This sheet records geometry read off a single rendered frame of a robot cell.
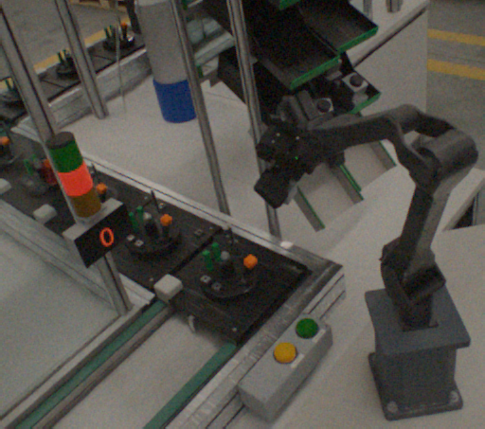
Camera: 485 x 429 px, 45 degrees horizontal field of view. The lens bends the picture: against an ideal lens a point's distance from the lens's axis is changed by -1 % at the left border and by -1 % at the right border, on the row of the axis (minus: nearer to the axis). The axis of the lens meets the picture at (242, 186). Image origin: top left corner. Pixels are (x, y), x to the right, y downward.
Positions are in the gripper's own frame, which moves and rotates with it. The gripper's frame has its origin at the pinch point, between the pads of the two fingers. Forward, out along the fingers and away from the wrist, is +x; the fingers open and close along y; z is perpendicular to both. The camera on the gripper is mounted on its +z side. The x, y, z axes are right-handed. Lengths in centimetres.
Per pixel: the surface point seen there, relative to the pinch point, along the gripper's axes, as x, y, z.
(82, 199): 6.6, 28.3, 24.2
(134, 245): 38.2, 15.5, 8.3
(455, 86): 124, -236, -92
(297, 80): -12.4, -10.7, 10.1
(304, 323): 4.2, 18.4, -23.4
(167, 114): 83, -48, 24
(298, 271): 11.2, 6.2, -19.6
